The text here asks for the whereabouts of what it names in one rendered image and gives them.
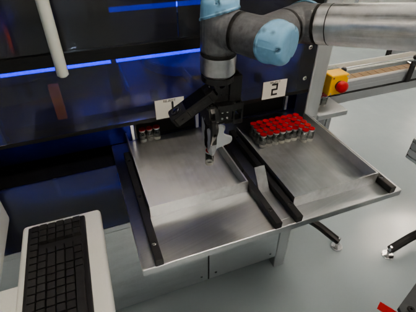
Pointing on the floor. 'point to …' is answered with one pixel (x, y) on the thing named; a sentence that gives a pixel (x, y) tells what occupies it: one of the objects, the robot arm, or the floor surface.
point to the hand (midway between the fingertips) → (207, 148)
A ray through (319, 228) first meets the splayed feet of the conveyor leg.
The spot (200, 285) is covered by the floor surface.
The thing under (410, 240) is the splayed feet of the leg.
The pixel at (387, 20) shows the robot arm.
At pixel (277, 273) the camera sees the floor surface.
